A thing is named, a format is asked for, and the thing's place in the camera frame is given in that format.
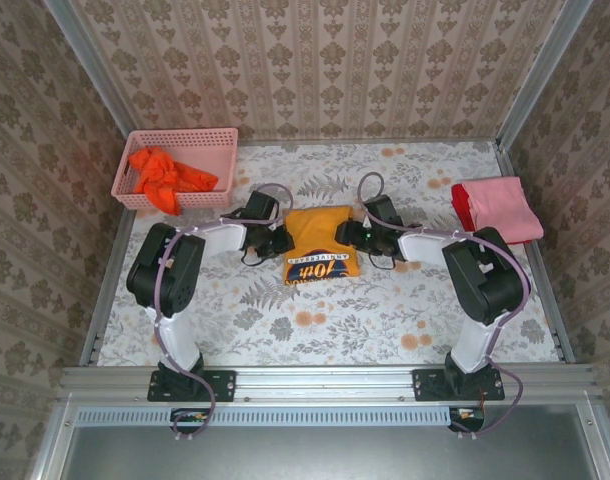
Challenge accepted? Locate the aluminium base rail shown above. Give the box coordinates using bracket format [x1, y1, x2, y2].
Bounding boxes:
[59, 364, 599, 401]

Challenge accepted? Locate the pink plastic basket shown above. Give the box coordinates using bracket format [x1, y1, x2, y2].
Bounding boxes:
[109, 127, 240, 211]

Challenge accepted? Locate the aluminium frame post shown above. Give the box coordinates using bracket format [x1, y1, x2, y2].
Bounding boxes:
[495, 0, 595, 146]
[41, 0, 139, 136]

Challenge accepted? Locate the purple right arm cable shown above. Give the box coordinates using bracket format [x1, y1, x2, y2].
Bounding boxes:
[357, 171, 531, 441]

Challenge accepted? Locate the aluminium rear rail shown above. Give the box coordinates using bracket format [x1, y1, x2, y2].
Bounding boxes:
[237, 137, 501, 147]

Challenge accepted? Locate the yellow t-shirt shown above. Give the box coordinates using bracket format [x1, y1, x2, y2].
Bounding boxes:
[283, 205, 362, 287]

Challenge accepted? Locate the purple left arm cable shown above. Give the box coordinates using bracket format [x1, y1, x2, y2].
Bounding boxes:
[153, 182, 294, 441]

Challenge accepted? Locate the orange-red crumpled t-shirt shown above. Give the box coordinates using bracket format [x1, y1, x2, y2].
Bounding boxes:
[127, 146, 220, 217]

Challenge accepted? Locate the floral table cover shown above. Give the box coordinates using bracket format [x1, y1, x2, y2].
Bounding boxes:
[97, 139, 561, 366]

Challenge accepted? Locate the black connector board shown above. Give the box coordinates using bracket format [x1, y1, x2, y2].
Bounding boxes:
[170, 407, 211, 434]
[448, 405, 486, 432]

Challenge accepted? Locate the white slotted cable duct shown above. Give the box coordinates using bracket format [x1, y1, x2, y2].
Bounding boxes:
[76, 405, 454, 427]

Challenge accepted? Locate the aluminium side rail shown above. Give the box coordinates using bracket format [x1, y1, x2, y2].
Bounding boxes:
[79, 209, 136, 366]
[494, 142, 576, 364]

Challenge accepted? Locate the grey metal panel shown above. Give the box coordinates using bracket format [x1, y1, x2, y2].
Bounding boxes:
[27, 402, 610, 480]

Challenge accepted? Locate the pink folded t-shirt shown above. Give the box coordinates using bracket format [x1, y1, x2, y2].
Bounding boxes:
[461, 175, 545, 245]

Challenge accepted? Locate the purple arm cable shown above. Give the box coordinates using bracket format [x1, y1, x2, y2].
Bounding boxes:
[357, 171, 531, 441]
[153, 182, 294, 441]

